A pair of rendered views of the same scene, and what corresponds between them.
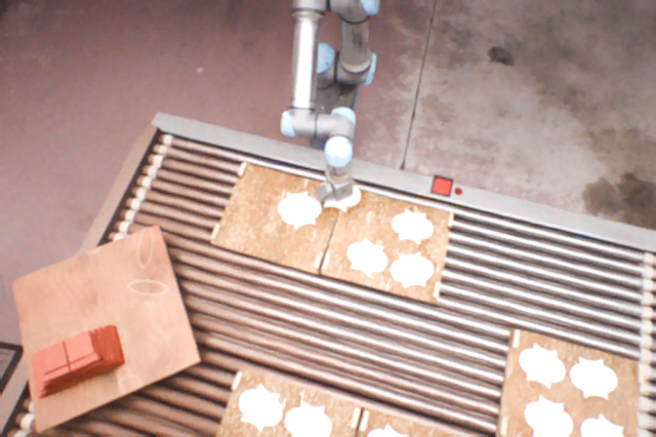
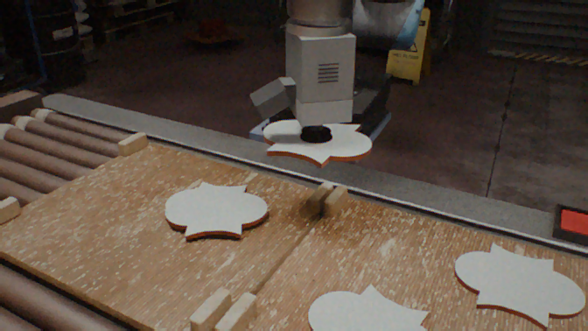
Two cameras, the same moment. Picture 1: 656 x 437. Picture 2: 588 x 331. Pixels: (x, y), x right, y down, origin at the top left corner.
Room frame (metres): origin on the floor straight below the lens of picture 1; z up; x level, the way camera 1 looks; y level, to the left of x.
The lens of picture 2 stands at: (0.12, -0.08, 1.35)
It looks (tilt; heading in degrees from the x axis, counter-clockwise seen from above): 28 degrees down; 10
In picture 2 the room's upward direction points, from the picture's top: straight up
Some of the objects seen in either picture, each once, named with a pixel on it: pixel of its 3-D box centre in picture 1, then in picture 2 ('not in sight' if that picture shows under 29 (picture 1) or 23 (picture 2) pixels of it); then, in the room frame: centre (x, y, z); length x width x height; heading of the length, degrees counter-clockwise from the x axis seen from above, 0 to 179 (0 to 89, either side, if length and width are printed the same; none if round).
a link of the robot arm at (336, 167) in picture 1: (338, 155); not in sight; (0.70, -0.02, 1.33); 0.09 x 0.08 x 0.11; 170
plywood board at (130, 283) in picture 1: (103, 320); not in sight; (0.31, 0.76, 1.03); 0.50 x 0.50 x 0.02; 21
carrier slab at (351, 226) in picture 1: (389, 243); (444, 314); (0.56, -0.19, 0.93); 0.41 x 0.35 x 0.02; 72
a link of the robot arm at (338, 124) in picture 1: (336, 127); not in sight; (0.80, -0.02, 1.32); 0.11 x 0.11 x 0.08; 80
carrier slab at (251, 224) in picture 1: (279, 216); (164, 218); (0.69, 0.21, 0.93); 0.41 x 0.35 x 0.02; 70
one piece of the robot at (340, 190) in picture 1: (332, 182); (299, 67); (0.69, 0.00, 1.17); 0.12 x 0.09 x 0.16; 113
